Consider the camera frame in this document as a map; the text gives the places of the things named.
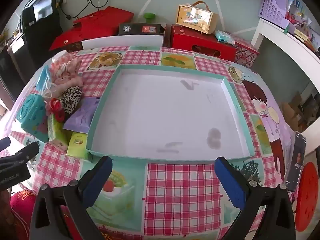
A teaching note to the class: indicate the leopard print scrunchie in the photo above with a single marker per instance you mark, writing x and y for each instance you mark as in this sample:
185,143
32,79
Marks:
71,97

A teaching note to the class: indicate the red gift box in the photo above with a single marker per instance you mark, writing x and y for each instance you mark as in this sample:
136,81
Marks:
200,42

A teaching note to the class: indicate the checked printed tablecloth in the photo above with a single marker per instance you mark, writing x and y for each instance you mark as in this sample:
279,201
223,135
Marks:
175,192

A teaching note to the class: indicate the teal embossed pouch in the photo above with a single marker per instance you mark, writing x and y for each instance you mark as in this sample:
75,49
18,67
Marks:
31,115

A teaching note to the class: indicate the wall socket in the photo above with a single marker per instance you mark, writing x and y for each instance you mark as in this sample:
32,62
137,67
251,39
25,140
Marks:
62,0

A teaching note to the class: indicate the red flower scrunchie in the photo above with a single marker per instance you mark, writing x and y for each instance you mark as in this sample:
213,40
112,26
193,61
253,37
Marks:
53,105

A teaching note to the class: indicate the green tissue packet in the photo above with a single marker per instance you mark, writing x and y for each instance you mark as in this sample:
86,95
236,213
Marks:
76,143
56,132

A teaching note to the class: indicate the purple file basket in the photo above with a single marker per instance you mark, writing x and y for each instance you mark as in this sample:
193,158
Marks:
271,7

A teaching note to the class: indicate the pale pink cloth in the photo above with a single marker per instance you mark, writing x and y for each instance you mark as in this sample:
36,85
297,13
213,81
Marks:
70,83

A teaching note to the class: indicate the pink fluffy towel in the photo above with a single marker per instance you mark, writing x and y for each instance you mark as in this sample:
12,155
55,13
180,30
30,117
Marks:
65,66

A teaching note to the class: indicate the light blue wipes pack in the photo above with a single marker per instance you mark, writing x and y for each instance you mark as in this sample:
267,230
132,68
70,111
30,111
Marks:
223,36

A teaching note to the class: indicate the white pill bottle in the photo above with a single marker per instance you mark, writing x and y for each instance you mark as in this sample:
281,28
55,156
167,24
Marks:
60,55

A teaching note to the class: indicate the black box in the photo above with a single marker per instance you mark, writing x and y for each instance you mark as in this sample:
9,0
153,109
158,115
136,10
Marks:
135,28

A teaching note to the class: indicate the red patterned box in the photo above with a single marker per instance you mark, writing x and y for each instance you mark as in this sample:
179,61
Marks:
246,52

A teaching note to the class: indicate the dark cabinet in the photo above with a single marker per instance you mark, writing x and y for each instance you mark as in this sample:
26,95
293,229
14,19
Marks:
12,67

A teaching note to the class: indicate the purple wipes packet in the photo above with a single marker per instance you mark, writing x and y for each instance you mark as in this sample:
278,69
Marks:
81,116

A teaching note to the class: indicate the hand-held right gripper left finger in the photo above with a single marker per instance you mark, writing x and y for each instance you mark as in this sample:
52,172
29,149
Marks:
97,180

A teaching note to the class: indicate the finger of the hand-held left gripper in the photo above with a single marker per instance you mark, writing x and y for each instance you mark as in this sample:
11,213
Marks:
26,152
4,143

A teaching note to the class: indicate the brown patterned box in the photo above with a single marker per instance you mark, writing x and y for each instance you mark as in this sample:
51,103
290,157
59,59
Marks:
73,47

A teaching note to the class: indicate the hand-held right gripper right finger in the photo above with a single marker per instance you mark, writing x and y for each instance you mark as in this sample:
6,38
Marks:
228,182

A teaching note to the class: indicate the green dumbbell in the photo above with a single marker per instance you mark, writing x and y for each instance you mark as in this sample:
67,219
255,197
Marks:
149,16

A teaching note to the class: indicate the teal shallow cardboard box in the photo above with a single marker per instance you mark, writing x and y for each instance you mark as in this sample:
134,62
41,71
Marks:
162,110

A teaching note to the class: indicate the pile of stationery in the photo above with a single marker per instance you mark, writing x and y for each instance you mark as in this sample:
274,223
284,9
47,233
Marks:
302,25

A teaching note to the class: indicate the white desk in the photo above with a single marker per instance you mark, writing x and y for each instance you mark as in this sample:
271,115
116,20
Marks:
280,37

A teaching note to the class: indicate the cardboard boxes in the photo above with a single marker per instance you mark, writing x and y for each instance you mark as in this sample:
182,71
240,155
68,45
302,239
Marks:
290,112

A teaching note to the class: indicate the black cabinet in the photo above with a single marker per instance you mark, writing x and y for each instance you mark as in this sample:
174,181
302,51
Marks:
47,35

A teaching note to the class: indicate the smartphone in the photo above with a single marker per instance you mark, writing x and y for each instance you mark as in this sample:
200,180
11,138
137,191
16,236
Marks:
296,160

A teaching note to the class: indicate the red stool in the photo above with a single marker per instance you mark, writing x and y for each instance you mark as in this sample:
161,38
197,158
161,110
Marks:
307,195

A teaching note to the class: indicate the blue face mask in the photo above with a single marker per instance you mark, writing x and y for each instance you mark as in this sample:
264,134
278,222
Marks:
42,78

